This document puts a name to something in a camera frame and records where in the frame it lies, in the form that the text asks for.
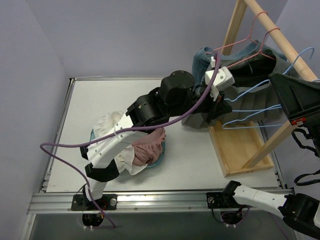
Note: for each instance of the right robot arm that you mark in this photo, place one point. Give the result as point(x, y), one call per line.
point(299, 211)

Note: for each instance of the grey pleated skirt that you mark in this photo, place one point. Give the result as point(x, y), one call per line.
point(247, 75)

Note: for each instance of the wooden clothes rack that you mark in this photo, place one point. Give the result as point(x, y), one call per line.
point(241, 150)

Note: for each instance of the pink pleated skirt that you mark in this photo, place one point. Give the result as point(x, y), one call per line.
point(148, 149)

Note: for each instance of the teal plastic bin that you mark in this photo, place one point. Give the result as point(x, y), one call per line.
point(160, 158)

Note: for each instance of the pink wire hanger front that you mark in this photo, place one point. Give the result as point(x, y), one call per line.
point(255, 50)

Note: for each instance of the blue wire hanger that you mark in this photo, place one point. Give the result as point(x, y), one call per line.
point(265, 83)
point(255, 112)

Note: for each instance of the pink wire hanger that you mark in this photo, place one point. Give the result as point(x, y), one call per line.
point(255, 50)
point(240, 41)

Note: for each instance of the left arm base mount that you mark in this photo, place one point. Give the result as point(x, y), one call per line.
point(80, 202)

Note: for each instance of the aluminium front rail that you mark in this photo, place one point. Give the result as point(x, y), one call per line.
point(127, 202)

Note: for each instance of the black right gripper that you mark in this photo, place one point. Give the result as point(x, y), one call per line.
point(300, 110)

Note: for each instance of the pink wire hanger rear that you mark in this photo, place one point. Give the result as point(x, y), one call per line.
point(240, 41)

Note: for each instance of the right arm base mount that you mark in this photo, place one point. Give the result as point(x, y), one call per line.
point(215, 200)

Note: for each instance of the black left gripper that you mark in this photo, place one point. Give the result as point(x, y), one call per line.
point(219, 110)

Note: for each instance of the blue denim skirt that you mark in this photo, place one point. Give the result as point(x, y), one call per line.
point(201, 61)

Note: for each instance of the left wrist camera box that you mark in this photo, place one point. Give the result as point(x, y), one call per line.
point(223, 79)

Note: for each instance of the blue wire hanger front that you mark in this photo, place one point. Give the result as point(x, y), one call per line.
point(255, 112)

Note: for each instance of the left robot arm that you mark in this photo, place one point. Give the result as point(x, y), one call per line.
point(174, 98)

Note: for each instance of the white pleated skirt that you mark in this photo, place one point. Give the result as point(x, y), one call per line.
point(125, 159)

